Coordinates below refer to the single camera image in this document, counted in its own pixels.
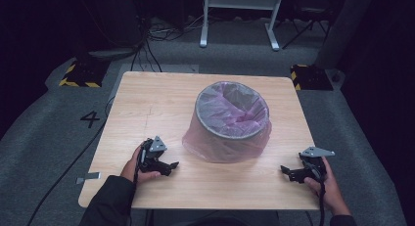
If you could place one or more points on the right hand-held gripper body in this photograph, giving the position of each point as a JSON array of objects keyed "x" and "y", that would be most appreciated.
[{"x": 314, "y": 169}]

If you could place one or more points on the pink plastic bag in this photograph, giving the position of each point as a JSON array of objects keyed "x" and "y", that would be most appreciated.
[{"x": 225, "y": 151}]

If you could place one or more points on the white metal stand frame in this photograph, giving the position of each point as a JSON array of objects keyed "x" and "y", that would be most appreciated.
[{"x": 239, "y": 1}]

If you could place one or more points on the person's right hand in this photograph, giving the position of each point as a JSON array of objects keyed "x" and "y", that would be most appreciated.
[{"x": 332, "y": 193}]

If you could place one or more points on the black tripod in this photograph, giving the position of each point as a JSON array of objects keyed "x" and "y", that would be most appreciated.
[{"x": 306, "y": 25}]

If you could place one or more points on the grey tape strip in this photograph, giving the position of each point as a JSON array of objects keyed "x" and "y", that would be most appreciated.
[{"x": 88, "y": 177}]

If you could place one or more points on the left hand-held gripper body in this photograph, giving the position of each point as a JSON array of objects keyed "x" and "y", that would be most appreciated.
[{"x": 150, "y": 160}]

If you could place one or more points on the black yellow striped block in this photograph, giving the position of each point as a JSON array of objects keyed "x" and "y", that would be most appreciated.
[
  {"x": 311, "y": 77},
  {"x": 84, "y": 74}
]

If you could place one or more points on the person's left hand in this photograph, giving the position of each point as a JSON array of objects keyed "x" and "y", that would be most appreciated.
[{"x": 130, "y": 170}]

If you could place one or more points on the green plastic bucket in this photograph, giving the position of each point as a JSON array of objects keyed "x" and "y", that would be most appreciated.
[{"x": 228, "y": 135}]

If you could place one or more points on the grey pillar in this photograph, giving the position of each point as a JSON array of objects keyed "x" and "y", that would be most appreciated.
[{"x": 342, "y": 30}]

